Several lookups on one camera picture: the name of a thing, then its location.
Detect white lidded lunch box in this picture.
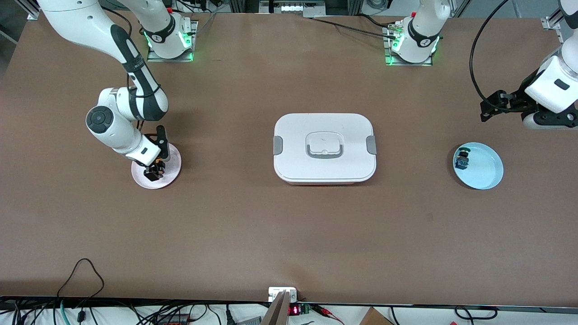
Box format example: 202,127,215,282
273,113,377,186

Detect white socket box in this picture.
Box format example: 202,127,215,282
268,287,298,302

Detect pink round plate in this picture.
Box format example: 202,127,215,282
131,144,182,190

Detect light blue round plate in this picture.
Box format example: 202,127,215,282
452,142,504,190

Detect aluminium corner profile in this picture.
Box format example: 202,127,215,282
541,11,563,31
14,0,41,21

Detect orange black device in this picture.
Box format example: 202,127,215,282
156,313,190,325

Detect grey aluminium bar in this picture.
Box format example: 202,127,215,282
261,291,290,325

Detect metal rack with lights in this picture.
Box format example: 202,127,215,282
260,0,326,19

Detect red black probe leads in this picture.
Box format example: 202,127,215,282
312,305,345,325

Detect brown cardboard piece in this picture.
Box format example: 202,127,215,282
359,307,394,325

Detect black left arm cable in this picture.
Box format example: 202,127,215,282
468,0,513,103

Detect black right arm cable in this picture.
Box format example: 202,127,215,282
103,7,162,136

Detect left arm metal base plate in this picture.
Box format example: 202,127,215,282
384,25,433,67

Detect thin black looped cable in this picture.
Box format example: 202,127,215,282
56,258,105,298

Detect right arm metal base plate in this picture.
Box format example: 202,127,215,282
147,20,198,62

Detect black cable to arm base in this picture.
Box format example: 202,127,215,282
307,17,400,40

